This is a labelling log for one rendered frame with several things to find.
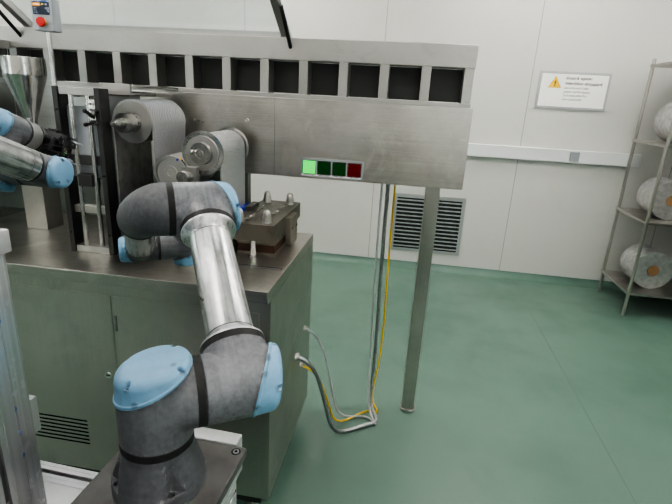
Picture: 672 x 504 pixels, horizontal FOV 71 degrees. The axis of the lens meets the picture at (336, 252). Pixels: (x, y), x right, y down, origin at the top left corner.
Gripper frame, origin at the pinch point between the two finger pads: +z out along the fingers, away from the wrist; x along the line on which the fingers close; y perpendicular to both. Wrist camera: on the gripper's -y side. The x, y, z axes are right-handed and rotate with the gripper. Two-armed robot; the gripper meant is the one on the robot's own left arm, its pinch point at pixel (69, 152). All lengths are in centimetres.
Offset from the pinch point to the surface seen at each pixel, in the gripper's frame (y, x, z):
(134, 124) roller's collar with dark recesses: 10.5, 15.5, 12.2
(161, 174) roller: 20.1, 2.6, 20.7
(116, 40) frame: -21, 50, 40
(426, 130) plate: 105, 47, 37
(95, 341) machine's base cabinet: 18, -57, 14
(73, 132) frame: -4.8, 6.8, 6.4
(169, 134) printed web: 15.8, 17.8, 27.3
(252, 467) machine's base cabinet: 79, -85, 22
